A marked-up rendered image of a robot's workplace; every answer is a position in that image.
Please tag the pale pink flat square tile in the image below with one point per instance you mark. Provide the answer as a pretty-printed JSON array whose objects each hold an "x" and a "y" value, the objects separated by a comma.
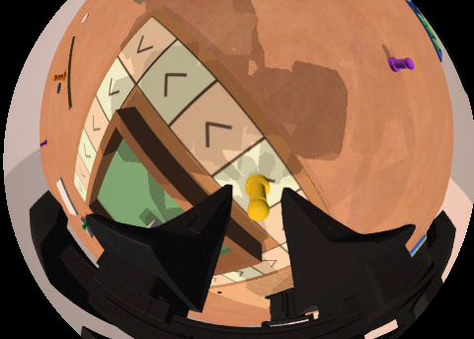
[{"x": 66, "y": 198}]

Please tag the white die with black pips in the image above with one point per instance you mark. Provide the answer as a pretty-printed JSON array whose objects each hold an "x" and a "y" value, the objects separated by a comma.
[{"x": 154, "y": 224}]

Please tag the yellow game pawn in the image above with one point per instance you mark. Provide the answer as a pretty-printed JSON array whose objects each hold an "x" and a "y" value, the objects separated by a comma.
[{"x": 257, "y": 188}]

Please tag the orange pawn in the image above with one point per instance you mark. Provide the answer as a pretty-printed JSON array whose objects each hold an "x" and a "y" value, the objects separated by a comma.
[{"x": 60, "y": 76}]

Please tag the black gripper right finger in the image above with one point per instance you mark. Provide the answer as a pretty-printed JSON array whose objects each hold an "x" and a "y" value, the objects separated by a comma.
[{"x": 326, "y": 255}]

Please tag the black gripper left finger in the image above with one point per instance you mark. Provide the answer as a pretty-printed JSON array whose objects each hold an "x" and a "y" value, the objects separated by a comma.
[{"x": 182, "y": 251}]

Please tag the grey flat bar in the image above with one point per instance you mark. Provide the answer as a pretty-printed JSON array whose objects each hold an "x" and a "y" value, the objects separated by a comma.
[{"x": 88, "y": 230}]

